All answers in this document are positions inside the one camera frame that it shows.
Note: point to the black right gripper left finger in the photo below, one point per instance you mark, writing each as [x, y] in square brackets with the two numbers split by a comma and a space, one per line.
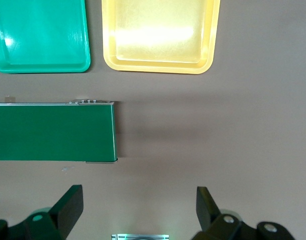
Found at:
[65, 212]

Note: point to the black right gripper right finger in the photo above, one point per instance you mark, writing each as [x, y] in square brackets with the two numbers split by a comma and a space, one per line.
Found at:
[208, 212]

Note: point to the green belt conveyor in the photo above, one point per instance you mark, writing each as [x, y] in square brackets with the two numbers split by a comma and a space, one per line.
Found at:
[53, 132]

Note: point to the green plastic tray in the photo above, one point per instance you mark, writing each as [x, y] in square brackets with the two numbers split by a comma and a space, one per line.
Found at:
[40, 35]

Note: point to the yellow plastic tray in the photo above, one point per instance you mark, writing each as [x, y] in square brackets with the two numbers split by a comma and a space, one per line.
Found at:
[160, 32]

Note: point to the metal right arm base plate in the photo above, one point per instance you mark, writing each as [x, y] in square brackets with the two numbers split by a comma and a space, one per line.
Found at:
[140, 237]

